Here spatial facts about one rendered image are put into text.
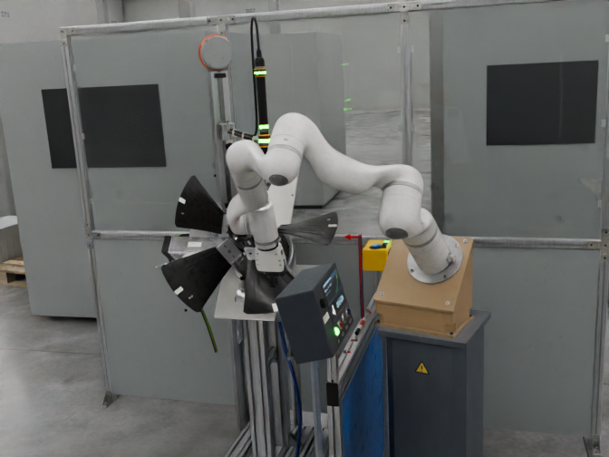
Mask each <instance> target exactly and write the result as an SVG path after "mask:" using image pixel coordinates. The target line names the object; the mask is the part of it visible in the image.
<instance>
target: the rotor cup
mask: <svg viewBox="0 0 609 457"><path fill-rule="evenodd" d="M227 232H228V235H229V237H230V238H231V239H232V240H233V242H234V244H235V245H236V246H237V248H238V249H239V250H240V251H241V252H242V255H241V256H242V257H244V258H246V257H247V256H246V254H245V251H244V249H243V248H255V247H256V244H255V240H254V236H253V235H251V234H248V235H237V234H234V233H233V232H232V230H231V228H230V226H229V225H228V228H227ZM248 241H249V242H250V243H251V245H249V244H248Z"/></svg>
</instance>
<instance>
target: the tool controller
mask: <svg viewBox="0 0 609 457"><path fill-rule="evenodd" d="M332 300H333V301H334V304H335V308H336V311H337V314H338V317H337V318H336V319H335V321H334V320H333V317H332V314H331V311H330V308H329V304H330V303H331V301H332ZM275 302H276V305H277V308H278V311H279V314H280V316H281V319H282V322H283V325H284V328H285V332H286V335H287V338H288V342H289V345H290V347H291V350H292V353H293V356H294V359H295V362H296V363H297V364H302V363H307V362H313V361H317V360H322V359H326V358H332V357H334V355H335V354H336V352H337V350H338V348H339V346H340V345H341V343H342V341H343V340H344V338H345V336H346V334H347V333H348V331H349V329H350V327H351V325H352V324H353V316H352V313H351V314H350V316H348V315H347V314H346V308H347V307H348V308H349V304H348V301H347V298H346V295H345V293H344V290H343V284H342V281H341V279H340V276H339V272H338V269H337V266H336V264H335V263H329V264H325V265H321V266H318V267H310V268H307V269H303V270H302V271H301V272H300V273H299V274H298V275H297V276H296V277H295V278H294V279H293V280H292V281H291V282H290V283H289V285H288V286H287V287H286V288H285V289H284V290H283V291H282V292H281V293H280V294H279V295H278V296H277V297H276V299H275ZM342 314H345V315H346V316H347V321H346V323H343V329H340V328H339V326H338V320H341V321H342V322H343V318H342ZM335 326H336V327H337V328H338V329H339V335H338V336H335V334H334V327H335Z"/></svg>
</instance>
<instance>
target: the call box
mask: <svg viewBox="0 0 609 457"><path fill-rule="evenodd" d="M383 242H384V240H373V239H370V240H369V241H368V243H367V244H366V246H365V247H364V248H363V250H362V268H363V270H370V271H383V270H384V267H385V264H386V261H387V258H388V251H389V249H390V248H391V246H392V240H390V241H389V242H388V244H387V247H386V248H382V244H383ZM372 244H380V245H381V247H380V248H371V245H372Z"/></svg>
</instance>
